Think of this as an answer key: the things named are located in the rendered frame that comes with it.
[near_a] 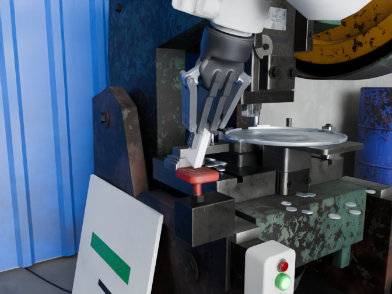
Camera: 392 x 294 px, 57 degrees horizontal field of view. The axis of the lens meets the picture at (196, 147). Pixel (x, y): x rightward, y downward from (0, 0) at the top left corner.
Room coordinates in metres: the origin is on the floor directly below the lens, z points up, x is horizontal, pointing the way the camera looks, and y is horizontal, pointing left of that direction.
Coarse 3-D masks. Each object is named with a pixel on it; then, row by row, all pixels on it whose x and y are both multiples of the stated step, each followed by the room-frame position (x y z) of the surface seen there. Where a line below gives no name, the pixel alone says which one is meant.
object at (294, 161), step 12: (336, 144) 0.77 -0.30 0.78; (348, 144) 0.77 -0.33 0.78; (360, 144) 0.77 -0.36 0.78; (264, 156) 0.87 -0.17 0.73; (276, 156) 0.84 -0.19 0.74; (288, 156) 0.82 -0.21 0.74; (300, 156) 0.84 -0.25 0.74; (276, 168) 0.83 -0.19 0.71; (288, 168) 0.82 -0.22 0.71; (300, 168) 0.84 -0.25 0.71; (288, 180) 0.82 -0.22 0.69; (300, 180) 0.85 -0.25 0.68; (276, 192) 0.83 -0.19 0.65; (288, 192) 0.82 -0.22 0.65
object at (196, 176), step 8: (184, 168) 0.63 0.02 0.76; (192, 168) 0.63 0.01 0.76; (200, 168) 0.63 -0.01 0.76; (208, 168) 0.63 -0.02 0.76; (176, 176) 0.62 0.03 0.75; (184, 176) 0.59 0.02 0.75; (192, 176) 0.58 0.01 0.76; (200, 176) 0.58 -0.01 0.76; (208, 176) 0.59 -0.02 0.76; (216, 176) 0.60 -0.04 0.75; (192, 184) 0.61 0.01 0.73; (200, 184) 0.61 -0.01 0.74; (192, 192) 0.61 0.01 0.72; (200, 192) 0.61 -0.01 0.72
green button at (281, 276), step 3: (282, 273) 0.56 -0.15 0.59; (276, 276) 0.56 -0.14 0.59; (279, 276) 0.56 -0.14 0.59; (282, 276) 0.55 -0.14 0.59; (285, 276) 0.56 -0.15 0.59; (288, 276) 0.56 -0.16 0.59; (276, 279) 0.56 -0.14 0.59; (279, 279) 0.55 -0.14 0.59; (282, 279) 0.55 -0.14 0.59; (276, 282) 0.55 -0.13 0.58; (279, 282) 0.55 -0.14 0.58; (276, 285) 0.55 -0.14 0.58; (279, 285) 0.55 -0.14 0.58; (279, 288) 0.55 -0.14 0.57; (282, 288) 0.55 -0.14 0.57
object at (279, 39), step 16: (272, 0) 0.91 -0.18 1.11; (272, 16) 0.91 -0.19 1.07; (288, 16) 0.94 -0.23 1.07; (272, 32) 0.92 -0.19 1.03; (288, 32) 0.95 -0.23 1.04; (256, 48) 0.87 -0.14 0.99; (272, 48) 0.92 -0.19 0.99; (288, 48) 0.95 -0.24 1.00; (256, 64) 0.89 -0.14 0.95; (272, 64) 0.88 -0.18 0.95; (288, 64) 0.91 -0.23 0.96; (256, 80) 0.89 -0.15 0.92; (272, 80) 0.88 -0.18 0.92; (288, 80) 0.91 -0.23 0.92
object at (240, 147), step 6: (222, 132) 0.97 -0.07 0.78; (222, 138) 0.97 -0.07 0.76; (228, 138) 0.95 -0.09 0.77; (234, 144) 0.92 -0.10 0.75; (240, 144) 0.91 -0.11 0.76; (246, 144) 0.92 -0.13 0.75; (252, 144) 0.93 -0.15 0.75; (234, 150) 0.92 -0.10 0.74; (240, 150) 0.91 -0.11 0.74; (246, 150) 0.92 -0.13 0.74; (252, 150) 0.93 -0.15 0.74
